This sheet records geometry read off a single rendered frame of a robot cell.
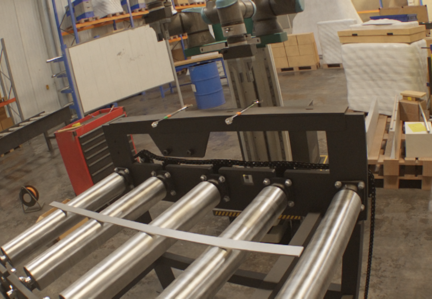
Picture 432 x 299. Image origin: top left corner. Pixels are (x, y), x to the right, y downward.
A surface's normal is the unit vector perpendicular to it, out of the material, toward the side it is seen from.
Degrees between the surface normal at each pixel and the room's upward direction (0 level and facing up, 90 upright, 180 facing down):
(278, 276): 0
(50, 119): 90
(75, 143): 90
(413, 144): 90
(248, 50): 90
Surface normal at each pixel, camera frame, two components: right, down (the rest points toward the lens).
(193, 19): 0.06, 0.33
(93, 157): 0.81, 0.01
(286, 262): -0.22, -0.92
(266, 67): -0.47, 0.40
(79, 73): 0.52, 0.18
